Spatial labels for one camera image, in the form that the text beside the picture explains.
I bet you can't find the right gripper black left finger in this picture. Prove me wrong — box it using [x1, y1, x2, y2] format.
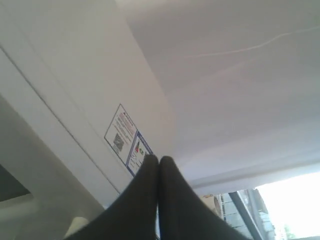
[67, 154, 159, 240]

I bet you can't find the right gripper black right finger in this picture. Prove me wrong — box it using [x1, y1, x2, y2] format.
[158, 156, 247, 240]

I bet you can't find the white microwave oven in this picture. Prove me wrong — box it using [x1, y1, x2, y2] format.
[0, 0, 176, 240]

